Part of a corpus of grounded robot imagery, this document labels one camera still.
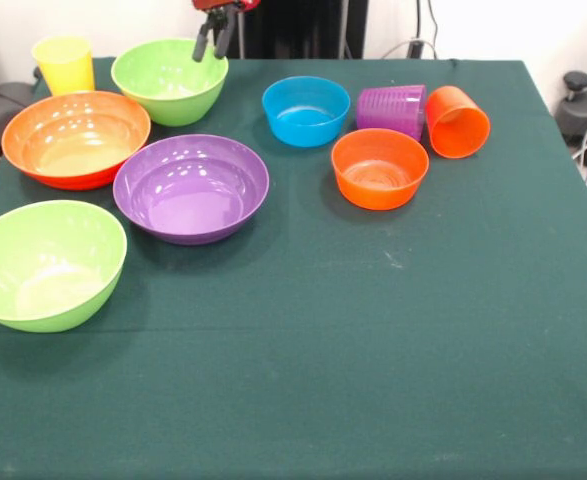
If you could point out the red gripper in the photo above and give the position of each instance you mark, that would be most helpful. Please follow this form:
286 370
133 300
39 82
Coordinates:
223 4

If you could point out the black office chair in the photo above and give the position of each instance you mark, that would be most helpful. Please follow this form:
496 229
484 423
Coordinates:
3 107

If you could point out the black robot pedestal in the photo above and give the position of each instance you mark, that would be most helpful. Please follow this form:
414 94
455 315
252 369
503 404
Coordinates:
303 30

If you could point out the small orange plastic bowl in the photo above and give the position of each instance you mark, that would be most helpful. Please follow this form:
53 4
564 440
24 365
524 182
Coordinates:
380 175

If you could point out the purple plastic bowl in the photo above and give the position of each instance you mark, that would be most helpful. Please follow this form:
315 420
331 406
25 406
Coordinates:
189 200

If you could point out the black clamp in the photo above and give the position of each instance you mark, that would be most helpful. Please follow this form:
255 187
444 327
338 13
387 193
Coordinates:
415 50

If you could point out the lime green plastic bowl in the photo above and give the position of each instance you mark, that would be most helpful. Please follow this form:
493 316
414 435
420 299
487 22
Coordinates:
48 270
168 100

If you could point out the black stand with knob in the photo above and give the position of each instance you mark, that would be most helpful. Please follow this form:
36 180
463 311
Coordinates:
580 107

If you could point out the yellow plastic cup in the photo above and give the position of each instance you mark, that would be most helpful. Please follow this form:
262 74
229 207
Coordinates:
68 70

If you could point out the wide orange plastic bowl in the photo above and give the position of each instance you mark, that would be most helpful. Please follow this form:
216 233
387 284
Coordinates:
73 145

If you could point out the purple plastic cup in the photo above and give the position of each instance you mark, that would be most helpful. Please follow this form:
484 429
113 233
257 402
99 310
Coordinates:
390 110

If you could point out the orange plastic cup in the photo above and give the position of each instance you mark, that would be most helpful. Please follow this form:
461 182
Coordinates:
455 125

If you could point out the dark green tablecloth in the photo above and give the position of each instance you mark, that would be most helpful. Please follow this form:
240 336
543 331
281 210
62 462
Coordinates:
323 350

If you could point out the blue plastic bowl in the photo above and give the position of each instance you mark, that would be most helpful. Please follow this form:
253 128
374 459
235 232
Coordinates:
304 125

